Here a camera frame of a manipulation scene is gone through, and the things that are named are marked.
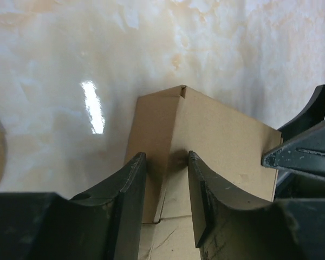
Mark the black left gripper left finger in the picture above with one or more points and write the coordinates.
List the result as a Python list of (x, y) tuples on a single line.
[(103, 222)]

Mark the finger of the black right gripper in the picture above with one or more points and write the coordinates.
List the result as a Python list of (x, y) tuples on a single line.
[(304, 154), (312, 114)]

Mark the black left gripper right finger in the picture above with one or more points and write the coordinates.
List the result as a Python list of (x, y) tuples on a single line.
[(230, 223)]

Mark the brown cardboard box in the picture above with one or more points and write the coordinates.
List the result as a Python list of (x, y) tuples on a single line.
[(166, 126)]

